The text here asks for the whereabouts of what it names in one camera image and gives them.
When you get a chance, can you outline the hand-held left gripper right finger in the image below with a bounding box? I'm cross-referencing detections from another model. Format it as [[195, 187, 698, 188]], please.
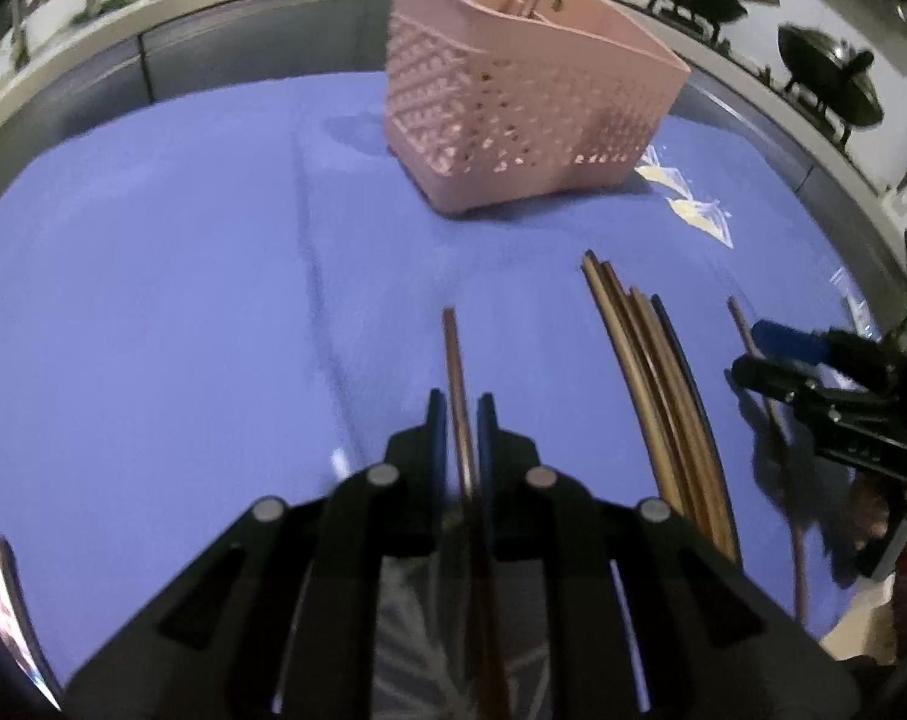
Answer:
[[477, 392, 863, 720]]

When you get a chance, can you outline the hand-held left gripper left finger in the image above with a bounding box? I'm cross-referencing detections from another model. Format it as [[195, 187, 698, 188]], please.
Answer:
[[63, 388, 469, 720]]

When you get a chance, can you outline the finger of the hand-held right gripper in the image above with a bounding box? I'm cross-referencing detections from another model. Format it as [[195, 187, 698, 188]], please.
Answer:
[[752, 321, 875, 370], [731, 356, 830, 421]]

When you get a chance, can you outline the reddish brown chopstick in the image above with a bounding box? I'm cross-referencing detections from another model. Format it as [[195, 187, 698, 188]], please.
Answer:
[[442, 307, 510, 720]]

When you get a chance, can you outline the tan bamboo chopstick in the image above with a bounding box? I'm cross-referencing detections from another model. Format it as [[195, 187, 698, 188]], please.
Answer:
[[629, 286, 732, 556], [582, 251, 695, 522], [601, 261, 717, 541]]

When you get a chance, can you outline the brown wooden chopstick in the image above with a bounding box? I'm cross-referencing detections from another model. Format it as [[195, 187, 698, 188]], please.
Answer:
[[727, 298, 810, 623]]

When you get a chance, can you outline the pink perforated plastic basket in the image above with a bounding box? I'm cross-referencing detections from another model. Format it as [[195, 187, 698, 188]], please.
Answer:
[[384, 0, 693, 215]]

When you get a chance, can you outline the person's right hand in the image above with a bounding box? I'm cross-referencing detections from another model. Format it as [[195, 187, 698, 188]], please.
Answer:
[[851, 476, 905, 578]]

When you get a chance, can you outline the black wok with lid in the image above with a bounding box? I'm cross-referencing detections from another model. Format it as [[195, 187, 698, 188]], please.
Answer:
[[777, 24, 885, 145]]

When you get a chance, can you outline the smartphone with dark case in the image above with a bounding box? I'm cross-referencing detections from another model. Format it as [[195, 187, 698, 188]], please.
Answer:
[[0, 529, 64, 710]]

